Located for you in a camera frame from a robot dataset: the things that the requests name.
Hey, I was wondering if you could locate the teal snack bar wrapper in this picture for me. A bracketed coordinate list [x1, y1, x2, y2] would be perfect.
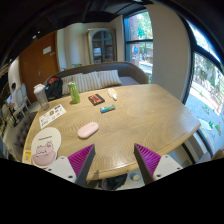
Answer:
[100, 104, 116, 113]

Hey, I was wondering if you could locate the brown wooden door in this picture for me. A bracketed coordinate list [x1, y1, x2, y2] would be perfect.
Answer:
[19, 32, 59, 102]

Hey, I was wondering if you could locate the black and red box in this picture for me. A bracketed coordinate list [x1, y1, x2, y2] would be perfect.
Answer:
[88, 94, 105, 106]

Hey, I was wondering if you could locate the white sticker sheet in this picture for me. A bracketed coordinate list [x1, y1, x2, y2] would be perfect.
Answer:
[39, 104, 66, 128]

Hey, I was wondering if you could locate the cream plush toy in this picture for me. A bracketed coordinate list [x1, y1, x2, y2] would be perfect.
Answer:
[108, 88, 117, 100]

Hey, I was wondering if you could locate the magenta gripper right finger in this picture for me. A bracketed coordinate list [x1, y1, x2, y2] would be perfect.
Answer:
[134, 143, 161, 185]

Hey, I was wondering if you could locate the grey tufted chair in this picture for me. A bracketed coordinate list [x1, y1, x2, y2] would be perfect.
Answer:
[12, 112, 36, 162]

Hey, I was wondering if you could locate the striped cushion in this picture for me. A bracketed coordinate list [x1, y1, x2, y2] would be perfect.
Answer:
[62, 73, 83, 95]
[98, 70, 122, 88]
[74, 71, 102, 93]

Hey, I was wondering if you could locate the wooden glass-door cabinet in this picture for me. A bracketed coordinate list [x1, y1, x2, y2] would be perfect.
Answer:
[87, 28, 117, 64]

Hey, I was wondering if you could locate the pink computer mouse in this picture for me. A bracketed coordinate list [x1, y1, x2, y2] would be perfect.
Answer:
[78, 122, 99, 139]

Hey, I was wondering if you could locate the black backpack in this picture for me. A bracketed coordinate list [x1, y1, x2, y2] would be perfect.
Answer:
[45, 77, 63, 101]

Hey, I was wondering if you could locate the yellow card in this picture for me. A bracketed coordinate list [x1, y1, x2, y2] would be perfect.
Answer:
[22, 150, 32, 164]

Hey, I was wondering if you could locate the striped cushion left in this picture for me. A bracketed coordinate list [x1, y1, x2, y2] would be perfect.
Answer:
[62, 73, 83, 95]

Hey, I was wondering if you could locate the grey curved sofa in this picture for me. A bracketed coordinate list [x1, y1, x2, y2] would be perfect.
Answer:
[54, 62, 148, 84]

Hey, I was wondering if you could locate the clear plastic tumbler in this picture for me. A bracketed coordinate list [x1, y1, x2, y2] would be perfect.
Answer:
[34, 84, 49, 111]

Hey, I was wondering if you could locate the round hippo mouse pad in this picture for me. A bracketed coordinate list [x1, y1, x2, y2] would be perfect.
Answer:
[31, 127, 62, 168]

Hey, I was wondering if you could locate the black bag under table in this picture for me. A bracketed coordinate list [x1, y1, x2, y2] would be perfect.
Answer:
[99, 174, 127, 191]

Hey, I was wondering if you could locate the green drink can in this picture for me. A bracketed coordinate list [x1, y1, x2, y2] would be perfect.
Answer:
[68, 82, 80, 104]

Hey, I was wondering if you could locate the striped cushion right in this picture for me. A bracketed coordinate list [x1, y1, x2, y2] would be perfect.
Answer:
[98, 70, 122, 88]

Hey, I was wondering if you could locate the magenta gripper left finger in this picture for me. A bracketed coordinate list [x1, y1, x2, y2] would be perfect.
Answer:
[68, 144, 95, 187]

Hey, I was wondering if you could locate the striped cushion middle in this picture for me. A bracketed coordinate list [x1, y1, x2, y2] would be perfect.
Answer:
[74, 71, 102, 93]

